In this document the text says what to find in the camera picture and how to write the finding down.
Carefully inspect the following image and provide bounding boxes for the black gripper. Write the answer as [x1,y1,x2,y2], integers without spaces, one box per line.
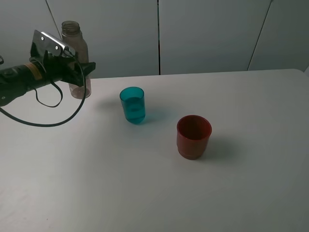
[29,52,96,87]

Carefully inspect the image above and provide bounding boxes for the clear brown plastic bottle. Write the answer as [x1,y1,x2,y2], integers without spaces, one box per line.
[61,21,91,99]

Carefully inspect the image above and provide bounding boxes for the teal translucent plastic cup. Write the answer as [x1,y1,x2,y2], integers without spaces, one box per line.
[120,87,145,124]

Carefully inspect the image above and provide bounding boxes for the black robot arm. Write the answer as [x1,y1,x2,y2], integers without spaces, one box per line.
[0,51,96,106]

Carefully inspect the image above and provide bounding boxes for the red plastic cup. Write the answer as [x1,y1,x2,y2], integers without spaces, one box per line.
[176,115,212,160]

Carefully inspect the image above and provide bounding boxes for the black camera cable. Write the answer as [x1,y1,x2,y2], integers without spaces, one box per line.
[0,52,87,127]

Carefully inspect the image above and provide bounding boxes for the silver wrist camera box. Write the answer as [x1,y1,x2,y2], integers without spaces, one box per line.
[30,30,75,58]

